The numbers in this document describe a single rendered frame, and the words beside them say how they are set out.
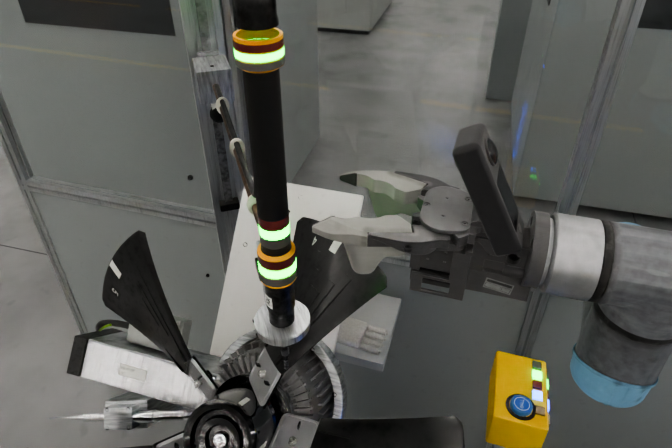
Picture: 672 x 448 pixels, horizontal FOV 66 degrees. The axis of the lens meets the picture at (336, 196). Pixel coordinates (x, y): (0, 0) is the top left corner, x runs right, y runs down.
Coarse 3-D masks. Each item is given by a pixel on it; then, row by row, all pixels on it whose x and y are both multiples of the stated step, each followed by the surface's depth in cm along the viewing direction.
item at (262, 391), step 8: (264, 352) 85; (264, 360) 84; (256, 368) 85; (264, 368) 83; (272, 368) 81; (256, 376) 84; (272, 376) 80; (256, 384) 83; (264, 384) 81; (272, 384) 78; (256, 392) 82; (264, 392) 80; (264, 400) 78
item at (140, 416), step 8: (72, 416) 97; (80, 416) 97; (88, 416) 96; (96, 416) 95; (136, 416) 93; (144, 416) 93; (152, 416) 93; (160, 416) 92; (168, 416) 92; (176, 416) 92; (184, 416) 92
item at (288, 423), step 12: (288, 420) 83; (300, 420) 83; (312, 420) 83; (276, 432) 81; (288, 432) 81; (300, 432) 81; (312, 432) 81; (276, 444) 80; (288, 444) 80; (300, 444) 80
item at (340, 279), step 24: (312, 264) 83; (336, 264) 79; (312, 288) 80; (336, 288) 77; (360, 288) 75; (384, 288) 73; (312, 312) 78; (336, 312) 75; (312, 336) 76; (288, 360) 78
